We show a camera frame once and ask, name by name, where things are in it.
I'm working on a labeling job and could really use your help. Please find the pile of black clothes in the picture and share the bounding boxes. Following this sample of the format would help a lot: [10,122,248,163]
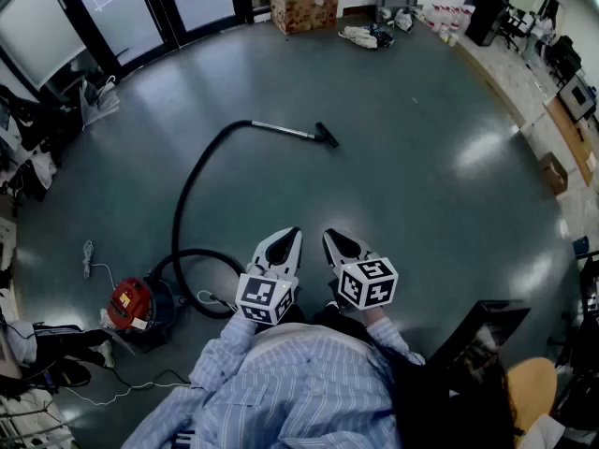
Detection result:
[0,84,81,205]

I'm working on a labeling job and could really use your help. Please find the clear plastic garment bag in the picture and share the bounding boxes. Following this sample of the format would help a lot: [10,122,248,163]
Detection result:
[78,75,122,129]

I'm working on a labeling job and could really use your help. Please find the black metal stand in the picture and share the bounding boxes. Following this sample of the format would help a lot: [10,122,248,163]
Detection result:
[555,250,599,432]

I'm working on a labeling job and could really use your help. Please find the black office chair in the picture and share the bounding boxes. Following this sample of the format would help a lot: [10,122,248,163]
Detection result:
[547,34,586,89]
[497,0,529,51]

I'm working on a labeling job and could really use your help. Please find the black-framed glass doors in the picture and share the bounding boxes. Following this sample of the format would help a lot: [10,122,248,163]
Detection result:
[0,0,266,94]

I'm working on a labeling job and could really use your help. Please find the person's left forearm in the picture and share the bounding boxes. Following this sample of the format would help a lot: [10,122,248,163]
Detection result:
[189,313,263,392]

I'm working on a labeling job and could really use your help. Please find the black vacuum hose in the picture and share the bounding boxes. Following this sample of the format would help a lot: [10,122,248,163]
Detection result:
[152,119,256,321]

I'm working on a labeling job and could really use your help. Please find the black white-striped garment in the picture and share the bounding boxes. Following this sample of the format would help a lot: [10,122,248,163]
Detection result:
[31,323,116,369]

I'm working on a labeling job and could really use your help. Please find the short white cable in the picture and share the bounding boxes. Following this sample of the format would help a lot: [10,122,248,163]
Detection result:
[197,289,238,311]

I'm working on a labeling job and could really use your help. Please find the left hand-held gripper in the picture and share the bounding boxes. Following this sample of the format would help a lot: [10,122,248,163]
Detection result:
[235,226,304,327]

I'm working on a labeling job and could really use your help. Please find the long white power cord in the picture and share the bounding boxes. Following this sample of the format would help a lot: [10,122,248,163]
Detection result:
[64,380,191,407]

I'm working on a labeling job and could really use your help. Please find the person's left leg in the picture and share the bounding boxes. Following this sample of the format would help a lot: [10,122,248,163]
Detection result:
[280,304,310,327]

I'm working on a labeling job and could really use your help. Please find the person's leg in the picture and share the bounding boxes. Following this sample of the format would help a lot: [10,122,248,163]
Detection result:
[280,304,310,327]
[311,304,375,345]

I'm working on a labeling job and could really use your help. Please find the silver metal probe with cable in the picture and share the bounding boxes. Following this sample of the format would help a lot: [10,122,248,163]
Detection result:
[251,119,324,141]

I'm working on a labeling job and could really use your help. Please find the row of clear plastic bottles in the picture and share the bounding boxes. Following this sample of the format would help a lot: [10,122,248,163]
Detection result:
[419,2,476,47]

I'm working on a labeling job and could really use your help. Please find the small brown cardboard box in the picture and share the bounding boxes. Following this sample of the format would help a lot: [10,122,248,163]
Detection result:
[536,151,570,197]

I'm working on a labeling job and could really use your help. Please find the red and black vacuum cleaner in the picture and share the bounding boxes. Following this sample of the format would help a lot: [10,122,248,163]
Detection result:
[100,271,177,345]

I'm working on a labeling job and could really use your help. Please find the printed cardboard box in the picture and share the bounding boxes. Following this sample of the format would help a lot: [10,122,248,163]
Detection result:
[269,0,340,36]

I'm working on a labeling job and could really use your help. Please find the person's right leg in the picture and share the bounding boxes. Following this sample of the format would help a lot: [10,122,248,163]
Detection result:
[311,304,375,345]

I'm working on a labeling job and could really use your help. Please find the person's right forearm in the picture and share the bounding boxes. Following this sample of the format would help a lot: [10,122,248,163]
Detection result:
[362,304,427,367]

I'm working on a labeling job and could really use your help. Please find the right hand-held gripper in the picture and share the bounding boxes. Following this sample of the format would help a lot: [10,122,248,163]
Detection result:
[322,228,400,312]

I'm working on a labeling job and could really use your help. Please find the round wooden stool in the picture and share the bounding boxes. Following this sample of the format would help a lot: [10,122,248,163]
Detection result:
[504,356,559,435]

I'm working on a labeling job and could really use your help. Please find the person's striped shirt torso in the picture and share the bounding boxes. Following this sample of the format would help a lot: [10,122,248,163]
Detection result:
[121,323,408,449]

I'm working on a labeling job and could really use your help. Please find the coiled white cable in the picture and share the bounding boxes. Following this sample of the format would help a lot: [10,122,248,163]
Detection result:
[82,239,116,290]

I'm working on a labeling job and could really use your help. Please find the white plastic bag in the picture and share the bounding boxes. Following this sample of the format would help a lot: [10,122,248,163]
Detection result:
[394,7,415,34]

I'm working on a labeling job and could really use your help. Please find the pile of white cloth bags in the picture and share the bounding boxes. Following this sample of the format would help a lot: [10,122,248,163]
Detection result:
[337,24,395,51]

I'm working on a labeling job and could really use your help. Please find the black cabinet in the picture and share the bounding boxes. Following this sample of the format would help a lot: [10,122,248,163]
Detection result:
[464,0,510,49]

